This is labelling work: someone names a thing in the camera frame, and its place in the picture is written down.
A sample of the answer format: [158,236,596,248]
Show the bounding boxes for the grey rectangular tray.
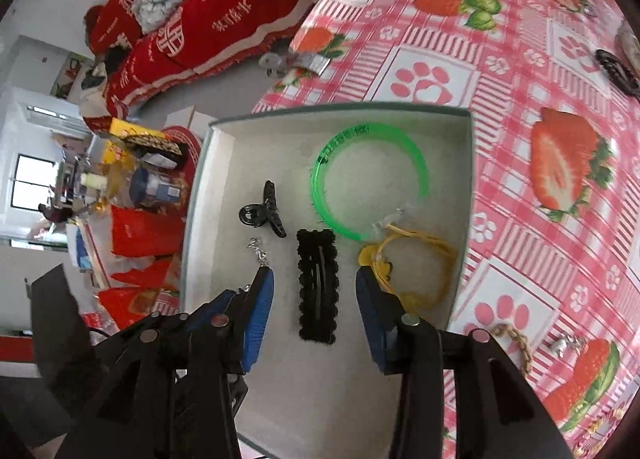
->
[181,101,476,459]

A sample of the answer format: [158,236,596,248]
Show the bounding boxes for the long black hair clip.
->
[595,49,640,100]

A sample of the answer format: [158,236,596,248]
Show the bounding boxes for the metal tablecloth clamp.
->
[259,50,332,77]

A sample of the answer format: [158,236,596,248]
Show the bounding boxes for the green plastic bangle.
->
[310,123,431,242]

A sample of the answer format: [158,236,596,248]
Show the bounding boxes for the braided rope bracelet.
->
[482,323,533,375]

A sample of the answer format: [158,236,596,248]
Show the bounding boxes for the red printed sofa cover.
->
[82,0,336,112]

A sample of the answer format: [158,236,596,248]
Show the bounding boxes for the white scrunchie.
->
[616,21,640,70]

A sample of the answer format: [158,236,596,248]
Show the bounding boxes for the yellow cord bracelet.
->
[357,229,460,312]

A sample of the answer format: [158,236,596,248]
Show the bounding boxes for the silver charm chain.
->
[245,237,273,267]

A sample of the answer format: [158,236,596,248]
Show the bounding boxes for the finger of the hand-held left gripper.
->
[25,263,96,390]
[187,288,237,326]

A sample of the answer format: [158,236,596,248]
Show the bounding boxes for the small black claw clip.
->
[238,180,287,239]

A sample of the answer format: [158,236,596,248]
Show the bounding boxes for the bright window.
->
[10,153,63,212]

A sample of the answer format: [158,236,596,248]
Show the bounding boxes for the red plastic bag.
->
[97,286,181,332]
[110,204,187,260]

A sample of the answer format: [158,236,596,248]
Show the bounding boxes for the small silver metal clip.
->
[550,334,586,355]

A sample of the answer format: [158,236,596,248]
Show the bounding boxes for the strawberry print pink tablecloth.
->
[250,0,640,455]

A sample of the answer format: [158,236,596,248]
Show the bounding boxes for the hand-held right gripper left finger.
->
[55,265,276,459]

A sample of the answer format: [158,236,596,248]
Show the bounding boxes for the black scalloped snap hair clip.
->
[296,228,340,344]

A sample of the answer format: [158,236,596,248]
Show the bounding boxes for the blue lidded jar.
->
[129,168,183,207]

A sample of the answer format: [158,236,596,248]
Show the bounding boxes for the yellow packaging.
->
[100,118,183,164]

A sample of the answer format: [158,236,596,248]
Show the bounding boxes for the wall poster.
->
[50,54,96,100]

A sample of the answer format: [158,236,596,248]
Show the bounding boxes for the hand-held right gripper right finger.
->
[355,266,576,459]

